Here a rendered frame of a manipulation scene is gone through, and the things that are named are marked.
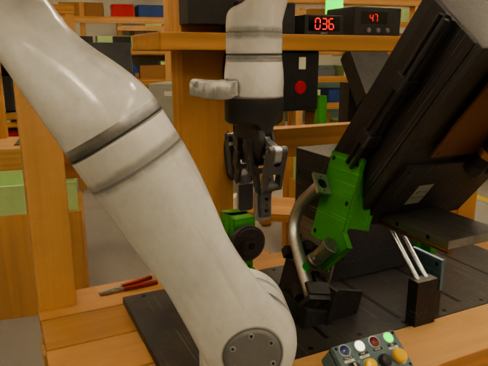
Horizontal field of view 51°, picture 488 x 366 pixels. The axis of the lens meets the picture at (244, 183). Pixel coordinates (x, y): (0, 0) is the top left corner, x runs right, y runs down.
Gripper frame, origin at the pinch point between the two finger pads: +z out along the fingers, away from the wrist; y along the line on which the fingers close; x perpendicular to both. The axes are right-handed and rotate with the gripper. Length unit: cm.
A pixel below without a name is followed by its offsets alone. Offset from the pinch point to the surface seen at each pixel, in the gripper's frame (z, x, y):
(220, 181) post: 14, -23, 65
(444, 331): 40, -54, 14
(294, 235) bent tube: 23, -32, 41
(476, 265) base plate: 40, -91, 36
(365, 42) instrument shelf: -22, -60, 53
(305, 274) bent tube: 30, -30, 33
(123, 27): -67, -203, 941
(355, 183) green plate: 8.1, -39.1, 28.2
